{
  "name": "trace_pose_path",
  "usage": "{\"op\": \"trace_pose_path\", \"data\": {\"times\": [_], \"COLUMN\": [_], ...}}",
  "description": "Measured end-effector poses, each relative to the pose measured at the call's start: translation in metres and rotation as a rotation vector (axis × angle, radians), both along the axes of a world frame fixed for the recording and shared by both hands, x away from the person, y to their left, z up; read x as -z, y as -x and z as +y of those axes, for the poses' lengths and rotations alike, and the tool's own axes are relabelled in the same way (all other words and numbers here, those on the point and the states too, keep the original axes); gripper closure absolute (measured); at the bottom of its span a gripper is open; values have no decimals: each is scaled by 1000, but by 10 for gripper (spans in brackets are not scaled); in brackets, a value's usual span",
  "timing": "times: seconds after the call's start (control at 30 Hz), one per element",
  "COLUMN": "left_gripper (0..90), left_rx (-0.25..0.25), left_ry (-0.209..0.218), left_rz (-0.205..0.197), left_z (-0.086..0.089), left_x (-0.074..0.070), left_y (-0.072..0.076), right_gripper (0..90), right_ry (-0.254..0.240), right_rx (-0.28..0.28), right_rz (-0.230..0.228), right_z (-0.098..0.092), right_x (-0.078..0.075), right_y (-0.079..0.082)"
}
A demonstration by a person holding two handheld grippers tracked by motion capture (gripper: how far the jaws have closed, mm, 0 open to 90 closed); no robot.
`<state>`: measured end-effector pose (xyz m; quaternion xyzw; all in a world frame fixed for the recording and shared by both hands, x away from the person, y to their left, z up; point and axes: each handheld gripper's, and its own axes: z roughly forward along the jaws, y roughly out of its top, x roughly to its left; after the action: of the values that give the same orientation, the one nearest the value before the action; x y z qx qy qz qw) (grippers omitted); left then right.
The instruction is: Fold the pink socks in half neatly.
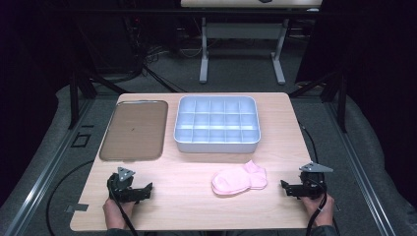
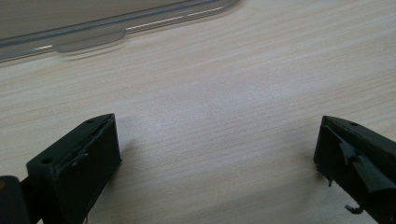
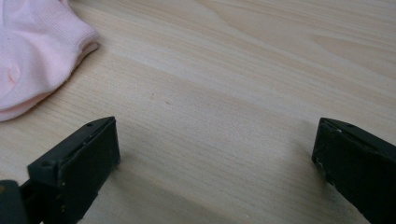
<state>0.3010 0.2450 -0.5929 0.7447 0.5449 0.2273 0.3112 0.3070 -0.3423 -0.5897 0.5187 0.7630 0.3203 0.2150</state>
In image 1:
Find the white divided storage box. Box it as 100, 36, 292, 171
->
173, 94, 263, 154

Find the white desk with metal legs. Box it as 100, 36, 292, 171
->
180, 0, 325, 86

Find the black cable beside table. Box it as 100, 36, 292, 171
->
297, 121, 320, 165

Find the person's left hand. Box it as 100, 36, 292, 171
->
101, 198, 136, 230

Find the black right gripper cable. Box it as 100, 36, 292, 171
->
305, 183, 328, 236

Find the person's right hand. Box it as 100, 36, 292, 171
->
301, 195, 335, 228

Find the tangle of background cables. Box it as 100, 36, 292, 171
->
143, 43, 205, 67

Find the black metal stand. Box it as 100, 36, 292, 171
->
68, 69, 130, 131
289, 68, 349, 134

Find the black cable on floor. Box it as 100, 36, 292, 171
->
45, 159, 96, 236

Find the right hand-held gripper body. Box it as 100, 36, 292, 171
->
298, 161, 334, 201

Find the brown translucent tray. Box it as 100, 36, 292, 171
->
98, 99, 169, 162

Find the grey tape strip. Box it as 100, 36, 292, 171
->
65, 203, 89, 213

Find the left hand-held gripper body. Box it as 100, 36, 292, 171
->
106, 166, 137, 204

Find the pink sock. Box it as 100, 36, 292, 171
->
210, 159, 268, 197

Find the aluminium floor rail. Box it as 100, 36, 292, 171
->
322, 101, 398, 236
0, 97, 96, 236

